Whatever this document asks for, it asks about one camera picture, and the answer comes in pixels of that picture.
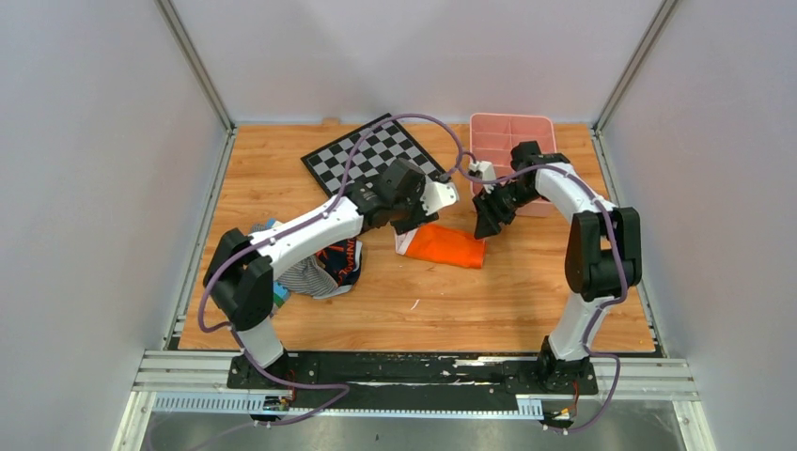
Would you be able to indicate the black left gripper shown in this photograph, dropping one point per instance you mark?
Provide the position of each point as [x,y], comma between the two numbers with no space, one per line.
[420,220]

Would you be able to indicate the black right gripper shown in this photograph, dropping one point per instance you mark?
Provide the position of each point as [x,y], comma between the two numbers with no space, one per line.
[489,215]

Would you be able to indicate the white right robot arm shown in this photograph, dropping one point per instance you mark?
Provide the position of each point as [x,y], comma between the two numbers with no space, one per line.
[603,257]

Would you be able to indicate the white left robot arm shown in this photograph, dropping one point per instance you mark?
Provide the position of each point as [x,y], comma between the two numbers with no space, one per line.
[239,279]

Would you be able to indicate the grey striped underwear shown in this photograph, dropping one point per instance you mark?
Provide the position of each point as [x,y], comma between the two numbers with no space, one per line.
[316,276]

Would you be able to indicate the black white checkerboard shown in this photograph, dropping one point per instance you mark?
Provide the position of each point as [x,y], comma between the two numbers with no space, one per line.
[326,164]

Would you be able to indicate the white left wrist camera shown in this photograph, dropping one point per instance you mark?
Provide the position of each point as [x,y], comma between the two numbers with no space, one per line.
[438,196]

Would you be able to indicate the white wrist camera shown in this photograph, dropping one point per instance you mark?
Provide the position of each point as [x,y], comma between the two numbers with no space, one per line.
[482,172]
[438,196]

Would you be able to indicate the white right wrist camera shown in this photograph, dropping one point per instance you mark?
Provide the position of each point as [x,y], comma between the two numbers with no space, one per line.
[482,172]

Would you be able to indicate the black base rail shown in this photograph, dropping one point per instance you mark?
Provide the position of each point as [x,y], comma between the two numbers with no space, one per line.
[420,380]

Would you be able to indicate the white slotted cable duct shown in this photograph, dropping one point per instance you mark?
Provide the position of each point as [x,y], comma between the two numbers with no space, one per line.
[523,408]

